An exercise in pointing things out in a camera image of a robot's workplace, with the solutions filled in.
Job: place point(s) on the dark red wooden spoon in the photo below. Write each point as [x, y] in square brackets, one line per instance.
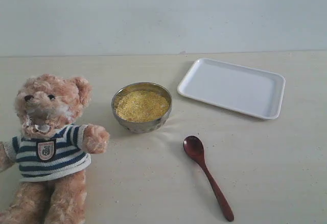
[194, 148]

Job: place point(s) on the beige teddy bear striped sweater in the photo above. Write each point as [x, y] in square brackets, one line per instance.
[52, 152]

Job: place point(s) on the white rectangular plastic tray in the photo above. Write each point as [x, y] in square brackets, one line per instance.
[254, 92]

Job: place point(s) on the steel bowl of yellow grain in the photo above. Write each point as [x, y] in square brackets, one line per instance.
[142, 107]

